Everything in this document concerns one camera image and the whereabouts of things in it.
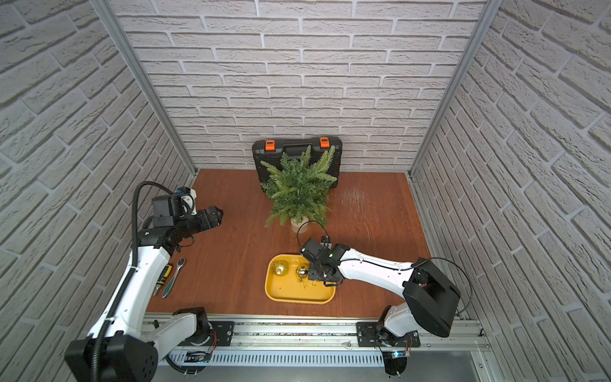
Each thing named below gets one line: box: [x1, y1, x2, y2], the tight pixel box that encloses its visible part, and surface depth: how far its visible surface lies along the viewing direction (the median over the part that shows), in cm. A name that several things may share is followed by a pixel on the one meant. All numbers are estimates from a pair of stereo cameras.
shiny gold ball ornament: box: [295, 265, 310, 278], surface depth 85 cm
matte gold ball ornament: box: [272, 260, 289, 277], surface depth 85 cm
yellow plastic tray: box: [264, 253, 337, 305], surface depth 85 cm
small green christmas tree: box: [260, 144, 339, 228], surface depth 77 cm
